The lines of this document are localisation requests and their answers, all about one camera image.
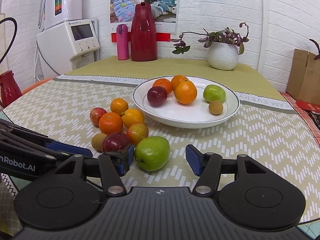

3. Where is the dark red plum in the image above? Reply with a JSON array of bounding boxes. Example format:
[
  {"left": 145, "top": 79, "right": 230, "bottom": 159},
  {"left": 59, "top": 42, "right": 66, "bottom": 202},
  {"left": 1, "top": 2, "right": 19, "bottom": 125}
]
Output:
[
  {"left": 102, "top": 133, "right": 130, "bottom": 153},
  {"left": 147, "top": 86, "right": 168, "bottom": 107}
]

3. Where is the brown longan front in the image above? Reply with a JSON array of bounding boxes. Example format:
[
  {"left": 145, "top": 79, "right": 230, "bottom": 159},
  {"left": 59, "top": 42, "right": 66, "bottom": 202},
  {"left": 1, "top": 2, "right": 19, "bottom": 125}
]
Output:
[{"left": 91, "top": 133, "right": 107, "bottom": 152}]

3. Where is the brown longan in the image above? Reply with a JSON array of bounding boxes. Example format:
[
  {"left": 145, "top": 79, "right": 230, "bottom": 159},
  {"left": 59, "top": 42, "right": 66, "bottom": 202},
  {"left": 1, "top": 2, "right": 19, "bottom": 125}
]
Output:
[
  {"left": 91, "top": 133, "right": 107, "bottom": 152},
  {"left": 208, "top": 100, "right": 224, "bottom": 115}
]

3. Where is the red yellow plum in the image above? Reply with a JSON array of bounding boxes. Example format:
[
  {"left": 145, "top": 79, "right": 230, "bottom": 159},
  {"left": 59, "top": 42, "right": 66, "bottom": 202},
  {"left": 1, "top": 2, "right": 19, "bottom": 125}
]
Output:
[{"left": 126, "top": 123, "right": 149, "bottom": 146}]

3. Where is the green apple round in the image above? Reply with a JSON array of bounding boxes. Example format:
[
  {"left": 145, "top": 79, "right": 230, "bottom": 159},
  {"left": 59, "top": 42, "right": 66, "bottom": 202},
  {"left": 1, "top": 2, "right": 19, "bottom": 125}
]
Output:
[{"left": 135, "top": 137, "right": 170, "bottom": 172}]

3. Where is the mandarin orange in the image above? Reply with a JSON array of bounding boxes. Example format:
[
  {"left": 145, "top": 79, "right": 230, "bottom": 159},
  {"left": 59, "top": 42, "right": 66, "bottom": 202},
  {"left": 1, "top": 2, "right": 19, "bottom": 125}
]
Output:
[
  {"left": 152, "top": 78, "right": 173, "bottom": 95},
  {"left": 99, "top": 112, "right": 123, "bottom": 135}
]

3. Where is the yellow orange kumquat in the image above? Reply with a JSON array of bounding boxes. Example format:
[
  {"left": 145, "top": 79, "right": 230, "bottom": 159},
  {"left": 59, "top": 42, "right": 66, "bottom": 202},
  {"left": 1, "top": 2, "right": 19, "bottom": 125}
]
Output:
[{"left": 121, "top": 109, "right": 144, "bottom": 128}]

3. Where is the red apple back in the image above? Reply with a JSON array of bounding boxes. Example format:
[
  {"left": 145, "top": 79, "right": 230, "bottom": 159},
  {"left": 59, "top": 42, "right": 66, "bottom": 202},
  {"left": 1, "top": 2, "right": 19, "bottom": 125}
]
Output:
[{"left": 90, "top": 107, "right": 107, "bottom": 126}]

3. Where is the brown longan back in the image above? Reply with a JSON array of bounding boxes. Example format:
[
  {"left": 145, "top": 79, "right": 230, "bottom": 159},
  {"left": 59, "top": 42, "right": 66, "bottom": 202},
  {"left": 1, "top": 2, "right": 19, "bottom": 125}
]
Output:
[{"left": 208, "top": 100, "right": 224, "bottom": 115}]

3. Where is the small orange back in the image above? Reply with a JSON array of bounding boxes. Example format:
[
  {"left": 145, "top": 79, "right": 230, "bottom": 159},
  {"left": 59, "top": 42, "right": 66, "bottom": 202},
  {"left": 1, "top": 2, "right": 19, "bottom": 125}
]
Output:
[{"left": 110, "top": 98, "right": 129, "bottom": 116}]

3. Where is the green apple oblong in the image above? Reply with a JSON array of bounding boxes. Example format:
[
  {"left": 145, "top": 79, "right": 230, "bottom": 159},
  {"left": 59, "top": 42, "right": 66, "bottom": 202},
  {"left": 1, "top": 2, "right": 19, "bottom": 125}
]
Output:
[{"left": 203, "top": 85, "right": 226, "bottom": 103}]

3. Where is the large orange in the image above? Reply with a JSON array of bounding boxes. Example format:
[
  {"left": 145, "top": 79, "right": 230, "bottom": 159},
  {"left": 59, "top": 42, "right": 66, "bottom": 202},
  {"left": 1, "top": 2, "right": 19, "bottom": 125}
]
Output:
[{"left": 175, "top": 80, "right": 197, "bottom": 105}]

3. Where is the mandarin orange front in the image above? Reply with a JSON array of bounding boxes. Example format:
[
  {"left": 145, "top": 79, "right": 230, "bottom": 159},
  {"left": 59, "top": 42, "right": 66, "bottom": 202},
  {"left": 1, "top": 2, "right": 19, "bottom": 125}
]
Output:
[{"left": 152, "top": 78, "right": 173, "bottom": 95}]

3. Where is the white ceramic plate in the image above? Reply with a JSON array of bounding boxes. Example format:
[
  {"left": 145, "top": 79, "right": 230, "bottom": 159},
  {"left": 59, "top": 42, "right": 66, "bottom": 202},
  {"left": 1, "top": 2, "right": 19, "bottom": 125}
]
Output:
[{"left": 132, "top": 76, "right": 240, "bottom": 129}]

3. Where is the small red pitcher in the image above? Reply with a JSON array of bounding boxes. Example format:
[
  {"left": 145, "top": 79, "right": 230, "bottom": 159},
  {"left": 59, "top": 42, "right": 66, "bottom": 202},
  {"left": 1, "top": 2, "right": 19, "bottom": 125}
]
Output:
[{"left": 0, "top": 70, "right": 22, "bottom": 108}]

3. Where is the orange chair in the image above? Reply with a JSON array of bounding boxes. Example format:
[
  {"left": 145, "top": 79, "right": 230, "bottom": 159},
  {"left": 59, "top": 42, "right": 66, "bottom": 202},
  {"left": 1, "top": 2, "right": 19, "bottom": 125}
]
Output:
[{"left": 22, "top": 78, "right": 51, "bottom": 95}]

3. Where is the white water dispenser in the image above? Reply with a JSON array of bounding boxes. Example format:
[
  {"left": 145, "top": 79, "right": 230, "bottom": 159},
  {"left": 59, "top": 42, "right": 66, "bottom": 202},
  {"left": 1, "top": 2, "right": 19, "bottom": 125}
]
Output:
[{"left": 36, "top": 18, "right": 100, "bottom": 79}]

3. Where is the white ribbed plant pot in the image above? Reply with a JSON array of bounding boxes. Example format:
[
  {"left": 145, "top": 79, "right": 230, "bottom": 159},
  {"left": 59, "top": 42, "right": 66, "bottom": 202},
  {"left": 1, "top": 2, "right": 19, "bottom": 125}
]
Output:
[{"left": 207, "top": 42, "right": 239, "bottom": 70}]

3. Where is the red envelope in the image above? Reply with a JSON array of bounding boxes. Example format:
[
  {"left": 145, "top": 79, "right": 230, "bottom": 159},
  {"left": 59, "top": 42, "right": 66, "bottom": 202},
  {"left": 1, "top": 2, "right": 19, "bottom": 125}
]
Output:
[{"left": 296, "top": 100, "right": 320, "bottom": 114}]

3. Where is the dark red thermos jug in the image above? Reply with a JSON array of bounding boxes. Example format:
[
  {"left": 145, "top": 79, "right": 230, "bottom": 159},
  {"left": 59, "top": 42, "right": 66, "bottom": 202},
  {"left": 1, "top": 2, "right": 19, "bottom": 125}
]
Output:
[{"left": 131, "top": 2, "right": 157, "bottom": 62}]

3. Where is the cardboard box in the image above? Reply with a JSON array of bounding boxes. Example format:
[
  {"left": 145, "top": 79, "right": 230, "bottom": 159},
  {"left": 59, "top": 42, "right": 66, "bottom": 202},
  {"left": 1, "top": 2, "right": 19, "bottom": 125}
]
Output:
[{"left": 286, "top": 49, "right": 320, "bottom": 105}]

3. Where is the purple green trailing plant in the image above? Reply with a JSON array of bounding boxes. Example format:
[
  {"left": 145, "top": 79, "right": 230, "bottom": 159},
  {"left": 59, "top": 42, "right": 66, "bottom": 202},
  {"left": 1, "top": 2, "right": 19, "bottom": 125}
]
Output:
[{"left": 170, "top": 22, "right": 249, "bottom": 55}]

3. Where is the pink thermos bottle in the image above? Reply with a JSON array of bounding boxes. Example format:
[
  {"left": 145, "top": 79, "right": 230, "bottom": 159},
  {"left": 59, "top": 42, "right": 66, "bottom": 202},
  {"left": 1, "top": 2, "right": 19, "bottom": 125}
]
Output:
[{"left": 116, "top": 24, "right": 129, "bottom": 60}]

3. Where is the white water purifier unit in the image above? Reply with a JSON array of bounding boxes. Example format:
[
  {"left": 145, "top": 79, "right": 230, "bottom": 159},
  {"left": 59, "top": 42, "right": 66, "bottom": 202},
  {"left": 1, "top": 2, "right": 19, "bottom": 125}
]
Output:
[{"left": 37, "top": 0, "right": 82, "bottom": 30}]

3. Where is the purple plant by box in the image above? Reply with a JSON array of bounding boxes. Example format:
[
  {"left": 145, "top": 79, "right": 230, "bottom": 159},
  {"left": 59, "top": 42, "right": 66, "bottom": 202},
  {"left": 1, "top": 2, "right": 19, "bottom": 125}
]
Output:
[{"left": 309, "top": 38, "right": 320, "bottom": 61}]

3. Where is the black cable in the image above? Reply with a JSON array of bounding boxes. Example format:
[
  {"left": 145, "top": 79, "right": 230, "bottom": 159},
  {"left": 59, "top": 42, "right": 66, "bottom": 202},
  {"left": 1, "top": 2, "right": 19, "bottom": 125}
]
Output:
[{"left": 0, "top": 17, "right": 18, "bottom": 65}]

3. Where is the bedding poster on wall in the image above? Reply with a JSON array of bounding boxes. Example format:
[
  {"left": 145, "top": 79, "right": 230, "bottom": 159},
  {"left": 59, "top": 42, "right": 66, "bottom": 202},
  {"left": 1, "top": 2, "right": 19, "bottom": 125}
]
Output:
[{"left": 109, "top": 0, "right": 180, "bottom": 34}]

